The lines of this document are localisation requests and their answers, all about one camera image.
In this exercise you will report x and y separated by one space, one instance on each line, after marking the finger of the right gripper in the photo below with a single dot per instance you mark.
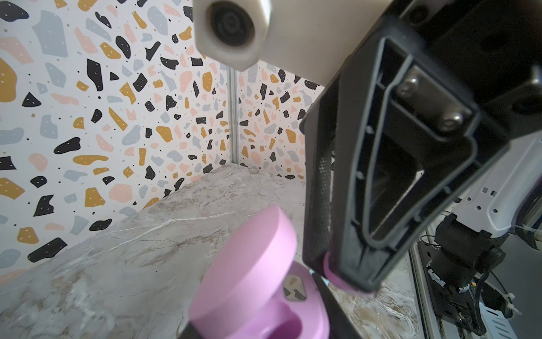
387 191
318 127

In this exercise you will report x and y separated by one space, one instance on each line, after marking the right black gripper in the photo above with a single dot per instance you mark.
474 68

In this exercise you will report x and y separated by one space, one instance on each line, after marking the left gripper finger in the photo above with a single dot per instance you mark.
340 325

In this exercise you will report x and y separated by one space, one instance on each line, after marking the pink earbud case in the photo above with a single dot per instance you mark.
255 288

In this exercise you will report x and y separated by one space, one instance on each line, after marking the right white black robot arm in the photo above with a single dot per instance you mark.
471 229

